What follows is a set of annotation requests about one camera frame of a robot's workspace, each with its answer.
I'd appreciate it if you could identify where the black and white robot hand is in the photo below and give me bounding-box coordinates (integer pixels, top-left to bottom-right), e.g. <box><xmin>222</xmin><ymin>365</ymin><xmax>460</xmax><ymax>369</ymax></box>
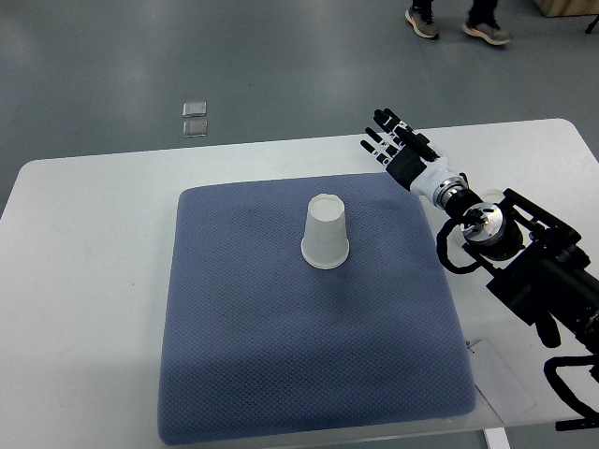
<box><xmin>360</xmin><ymin>109</ymin><xmax>466</xmax><ymax>210</ymax></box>

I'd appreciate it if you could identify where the white paper cup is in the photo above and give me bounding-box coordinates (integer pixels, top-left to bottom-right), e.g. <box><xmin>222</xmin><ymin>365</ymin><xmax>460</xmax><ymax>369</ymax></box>
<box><xmin>300</xmin><ymin>194</ymin><xmax>350</xmax><ymax>269</ymax></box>
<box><xmin>481</xmin><ymin>189</ymin><xmax>504</xmax><ymax>202</ymax></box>

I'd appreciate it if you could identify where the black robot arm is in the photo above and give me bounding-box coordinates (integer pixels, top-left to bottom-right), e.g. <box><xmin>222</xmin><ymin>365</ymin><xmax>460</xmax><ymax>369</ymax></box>
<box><xmin>433</xmin><ymin>176</ymin><xmax>598</xmax><ymax>431</ymax></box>

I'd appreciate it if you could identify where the white paper cup on cushion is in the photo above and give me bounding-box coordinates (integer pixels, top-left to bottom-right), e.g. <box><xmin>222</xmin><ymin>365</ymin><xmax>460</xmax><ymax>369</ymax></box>
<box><xmin>300</xmin><ymin>194</ymin><xmax>350</xmax><ymax>269</ymax></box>

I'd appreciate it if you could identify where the left grey sneaker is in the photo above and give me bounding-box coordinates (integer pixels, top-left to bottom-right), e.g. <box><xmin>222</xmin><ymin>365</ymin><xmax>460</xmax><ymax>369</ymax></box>
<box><xmin>404</xmin><ymin>6</ymin><xmax>440</xmax><ymax>40</ymax></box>

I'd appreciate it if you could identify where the grey sneaker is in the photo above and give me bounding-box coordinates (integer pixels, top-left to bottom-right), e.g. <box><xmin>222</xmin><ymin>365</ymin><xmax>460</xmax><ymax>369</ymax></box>
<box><xmin>462</xmin><ymin>21</ymin><xmax>512</xmax><ymax>46</ymax></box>
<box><xmin>404</xmin><ymin>6</ymin><xmax>440</xmax><ymax>40</ymax></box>

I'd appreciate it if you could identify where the right grey sneaker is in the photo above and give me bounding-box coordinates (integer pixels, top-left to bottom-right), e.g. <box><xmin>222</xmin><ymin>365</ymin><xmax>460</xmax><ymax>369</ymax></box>
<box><xmin>462</xmin><ymin>21</ymin><xmax>512</xmax><ymax>46</ymax></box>

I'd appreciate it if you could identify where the wooden box corner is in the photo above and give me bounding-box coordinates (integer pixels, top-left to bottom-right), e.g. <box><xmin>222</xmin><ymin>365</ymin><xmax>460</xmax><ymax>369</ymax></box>
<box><xmin>533</xmin><ymin>0</ymin><xmax>598</xmax><ymax>18</ymax></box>

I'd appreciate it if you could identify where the upper metal floor plate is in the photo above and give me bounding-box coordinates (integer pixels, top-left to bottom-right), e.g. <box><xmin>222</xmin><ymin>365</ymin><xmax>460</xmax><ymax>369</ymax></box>
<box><xmin>182</xmin><ymin>100</ymin><xmax>207</xmax><ymax>118</ymax></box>

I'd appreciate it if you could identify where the black tripod foot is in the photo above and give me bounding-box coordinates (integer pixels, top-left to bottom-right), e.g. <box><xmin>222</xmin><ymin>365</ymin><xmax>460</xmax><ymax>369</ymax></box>
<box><xmin>585</xmin><ymin>15</ymin><xmax>599</xmax><ymax>35</ymax></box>

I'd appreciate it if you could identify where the white paper tag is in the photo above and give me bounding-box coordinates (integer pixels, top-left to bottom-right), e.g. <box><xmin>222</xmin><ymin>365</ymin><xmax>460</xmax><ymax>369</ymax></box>
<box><xmin>468</xmin><ymin>340</ymin><xmax>535</xmax><ymax>424</ymax></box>

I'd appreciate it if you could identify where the blue quilted cushion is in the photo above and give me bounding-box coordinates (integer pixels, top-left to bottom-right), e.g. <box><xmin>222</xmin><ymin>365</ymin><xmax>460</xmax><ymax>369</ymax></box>
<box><xmin>158</xmin><ymin>173</ymin><xmax>475</xmax><ymax>445</ymax></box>

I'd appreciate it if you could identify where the white table leg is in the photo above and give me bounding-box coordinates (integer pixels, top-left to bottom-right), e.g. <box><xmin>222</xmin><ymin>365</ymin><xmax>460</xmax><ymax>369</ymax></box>
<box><xmin>483</xmin><ymin>427</ymin><xmax>511</xmax><ymax>449</ymax></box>

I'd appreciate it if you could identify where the black table control panel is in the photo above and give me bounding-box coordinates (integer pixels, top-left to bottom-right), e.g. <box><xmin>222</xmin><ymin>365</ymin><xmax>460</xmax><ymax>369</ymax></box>
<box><xmin>555</xmin><ymin>419</ymin><xmax>599</xmax><ymax>432</ymax></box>

